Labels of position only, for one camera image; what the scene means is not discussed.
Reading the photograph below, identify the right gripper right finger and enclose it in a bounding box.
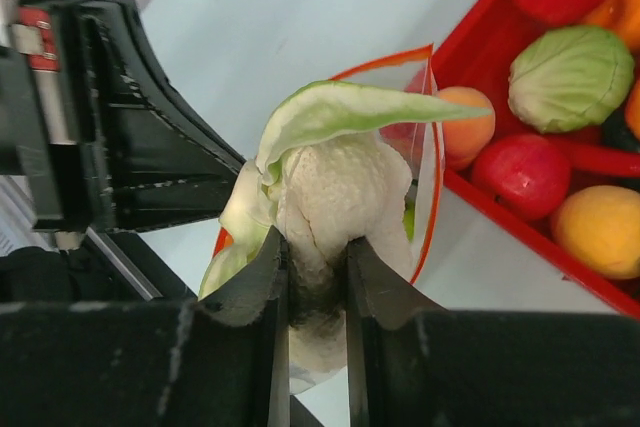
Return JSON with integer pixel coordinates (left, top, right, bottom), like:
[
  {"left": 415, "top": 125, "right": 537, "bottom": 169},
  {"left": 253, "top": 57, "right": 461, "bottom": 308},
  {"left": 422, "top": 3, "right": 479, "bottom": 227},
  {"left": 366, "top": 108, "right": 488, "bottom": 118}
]
[{"left": 346, "top": 239, "right": 639, "bottom": 426}]

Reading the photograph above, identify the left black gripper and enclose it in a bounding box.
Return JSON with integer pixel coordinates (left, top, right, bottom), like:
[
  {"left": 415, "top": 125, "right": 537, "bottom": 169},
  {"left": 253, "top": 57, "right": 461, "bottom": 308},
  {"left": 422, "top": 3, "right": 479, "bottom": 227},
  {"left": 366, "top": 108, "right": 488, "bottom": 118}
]
[{"left": 1, "top": 0, "right": 244, "bottom": 247}]

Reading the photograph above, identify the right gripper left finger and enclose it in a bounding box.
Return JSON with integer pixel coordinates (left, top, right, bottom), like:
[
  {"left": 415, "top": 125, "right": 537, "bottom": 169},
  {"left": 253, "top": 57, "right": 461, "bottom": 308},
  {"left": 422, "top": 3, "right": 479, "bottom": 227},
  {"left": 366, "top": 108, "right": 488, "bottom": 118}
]
[{"left": 1, "top": 230, "right": 290, "bottom": 426}]

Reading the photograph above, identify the white cauliflower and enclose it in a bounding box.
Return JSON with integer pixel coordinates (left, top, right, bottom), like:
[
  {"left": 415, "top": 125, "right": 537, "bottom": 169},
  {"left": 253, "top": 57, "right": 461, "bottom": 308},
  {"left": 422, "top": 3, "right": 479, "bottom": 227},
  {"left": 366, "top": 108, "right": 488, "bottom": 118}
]
[{"left": 199, "top": 81, "right": 480, "bottom": 394}]

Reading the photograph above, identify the clear zip top bag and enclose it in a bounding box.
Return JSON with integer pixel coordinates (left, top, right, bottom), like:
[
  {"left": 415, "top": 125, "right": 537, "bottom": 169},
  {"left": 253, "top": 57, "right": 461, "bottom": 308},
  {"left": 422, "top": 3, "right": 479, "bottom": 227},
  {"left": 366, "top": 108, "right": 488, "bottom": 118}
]
[{"left": 213, "top": 46, "right": 444, "bottom": 281}]

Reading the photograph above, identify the red apple bottom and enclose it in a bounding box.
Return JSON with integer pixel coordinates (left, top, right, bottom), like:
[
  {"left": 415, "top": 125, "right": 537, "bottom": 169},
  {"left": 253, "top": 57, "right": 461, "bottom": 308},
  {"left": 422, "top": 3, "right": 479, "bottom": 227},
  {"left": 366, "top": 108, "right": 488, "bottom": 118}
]
[{"left": 471, "top": 134, "right": 572, "bottom": 221}]

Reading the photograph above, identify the peach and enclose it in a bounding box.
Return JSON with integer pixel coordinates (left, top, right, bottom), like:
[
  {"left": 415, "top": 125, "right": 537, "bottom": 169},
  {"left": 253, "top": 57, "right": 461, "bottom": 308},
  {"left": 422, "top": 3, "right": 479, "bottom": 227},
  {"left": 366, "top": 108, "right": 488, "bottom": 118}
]
[{"left": 437, "top": 86, "right": 495, "bottom": 171}]

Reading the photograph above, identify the yellow orange pepper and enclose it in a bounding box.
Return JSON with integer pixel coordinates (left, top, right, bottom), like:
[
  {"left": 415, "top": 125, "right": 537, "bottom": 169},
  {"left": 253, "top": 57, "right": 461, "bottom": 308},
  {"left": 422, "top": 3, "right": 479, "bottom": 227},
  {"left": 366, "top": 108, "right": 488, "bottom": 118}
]
[{"left": 550, "top": 185, "right": 639, "bottom": 280}]

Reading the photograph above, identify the red chili pepper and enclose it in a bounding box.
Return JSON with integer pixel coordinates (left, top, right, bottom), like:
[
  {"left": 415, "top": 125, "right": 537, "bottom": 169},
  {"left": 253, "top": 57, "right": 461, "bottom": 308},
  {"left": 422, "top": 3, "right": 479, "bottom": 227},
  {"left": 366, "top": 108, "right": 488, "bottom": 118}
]
[{"left": 546, "top": 136, "right": 639, "bottom": 178}]

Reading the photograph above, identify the green cabbage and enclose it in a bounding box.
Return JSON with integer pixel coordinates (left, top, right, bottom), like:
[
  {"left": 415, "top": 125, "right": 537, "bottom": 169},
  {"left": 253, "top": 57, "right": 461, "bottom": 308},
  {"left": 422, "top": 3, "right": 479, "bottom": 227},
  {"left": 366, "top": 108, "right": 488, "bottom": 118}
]
[{"left": 508, "top": 25, "right": 635, "bottom": 134}]

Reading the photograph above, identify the orange bell pepper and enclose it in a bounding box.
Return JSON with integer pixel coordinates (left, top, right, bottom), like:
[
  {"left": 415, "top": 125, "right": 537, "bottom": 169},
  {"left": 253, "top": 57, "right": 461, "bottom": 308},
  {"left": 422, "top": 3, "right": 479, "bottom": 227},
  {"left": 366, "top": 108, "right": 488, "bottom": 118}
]
[{"left": 624, "top": 80, "right": 640, "bottom": 140}]

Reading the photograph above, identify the orange fruit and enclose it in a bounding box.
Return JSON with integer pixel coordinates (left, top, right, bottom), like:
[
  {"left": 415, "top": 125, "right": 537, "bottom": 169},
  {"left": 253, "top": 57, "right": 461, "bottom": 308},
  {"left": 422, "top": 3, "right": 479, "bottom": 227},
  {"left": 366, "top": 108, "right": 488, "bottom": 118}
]
[{"left": 582, "top": 0, "right": 639, "bottom": 53}]

